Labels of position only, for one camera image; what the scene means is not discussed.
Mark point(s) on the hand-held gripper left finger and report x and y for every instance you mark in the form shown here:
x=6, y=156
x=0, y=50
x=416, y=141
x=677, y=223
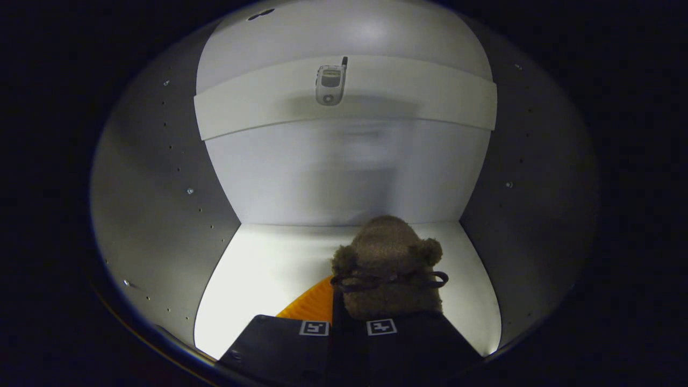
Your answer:
x=279, y=344

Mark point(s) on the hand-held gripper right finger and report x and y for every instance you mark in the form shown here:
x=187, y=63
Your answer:
x=419, y=344

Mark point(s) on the brown plush shoe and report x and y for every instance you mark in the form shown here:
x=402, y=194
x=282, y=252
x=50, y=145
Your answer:
x=387, y=247

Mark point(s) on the grey shoe cabinet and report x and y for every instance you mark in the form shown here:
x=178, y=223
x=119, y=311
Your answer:
x=349, y=177

